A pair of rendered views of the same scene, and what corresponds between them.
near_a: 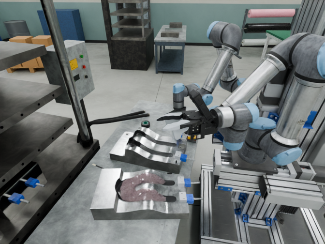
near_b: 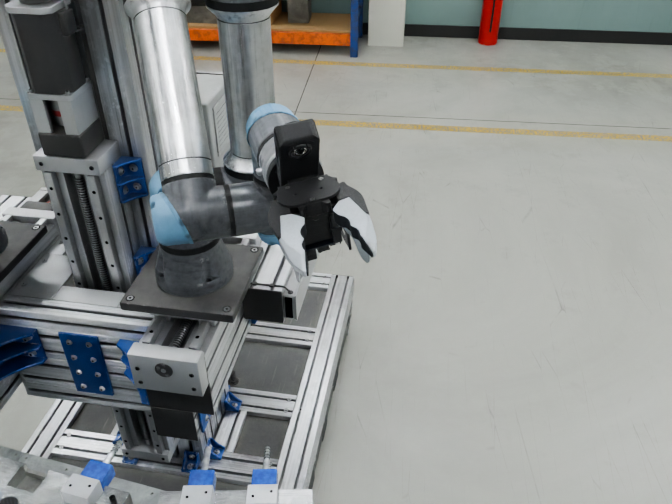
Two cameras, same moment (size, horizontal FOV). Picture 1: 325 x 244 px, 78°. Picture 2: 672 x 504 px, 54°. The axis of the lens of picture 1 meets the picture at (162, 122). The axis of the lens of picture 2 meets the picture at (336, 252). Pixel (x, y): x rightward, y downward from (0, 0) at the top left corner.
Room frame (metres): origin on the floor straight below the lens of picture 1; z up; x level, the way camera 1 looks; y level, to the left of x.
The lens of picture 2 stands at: (0.54, 0.53, 1.84)
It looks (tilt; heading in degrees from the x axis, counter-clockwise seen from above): 36 degrees down; 270
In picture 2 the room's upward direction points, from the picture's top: straight up
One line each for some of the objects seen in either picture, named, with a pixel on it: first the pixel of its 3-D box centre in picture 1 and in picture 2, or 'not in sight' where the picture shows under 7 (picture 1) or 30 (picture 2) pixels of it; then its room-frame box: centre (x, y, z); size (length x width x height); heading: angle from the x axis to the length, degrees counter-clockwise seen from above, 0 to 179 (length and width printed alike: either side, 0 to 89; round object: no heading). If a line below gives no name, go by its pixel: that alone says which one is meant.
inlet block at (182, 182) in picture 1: (188, 182); (202, 479); (0.77, -0.16, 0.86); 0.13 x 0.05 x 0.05; 91
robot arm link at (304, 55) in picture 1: (296, 109); (247, 86); (0.69, -0.54, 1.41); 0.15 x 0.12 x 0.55; 16
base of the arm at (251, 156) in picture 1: (254, 147); (192, 252); (0.82, -0.50, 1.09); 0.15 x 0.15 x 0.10
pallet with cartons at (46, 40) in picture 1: (35, 53); not in sight; (5.17, 3.25, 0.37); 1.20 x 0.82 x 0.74; 92
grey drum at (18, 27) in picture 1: (20, 36); not in sight; (6.71, 4.49, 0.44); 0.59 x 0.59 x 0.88
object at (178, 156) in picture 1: (184, 158); (99, 471); (0.94, -0.15, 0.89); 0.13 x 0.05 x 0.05; 74
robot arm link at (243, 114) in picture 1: (240, 114); (277, 142); (0.62, -0.29, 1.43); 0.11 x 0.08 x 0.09; 106
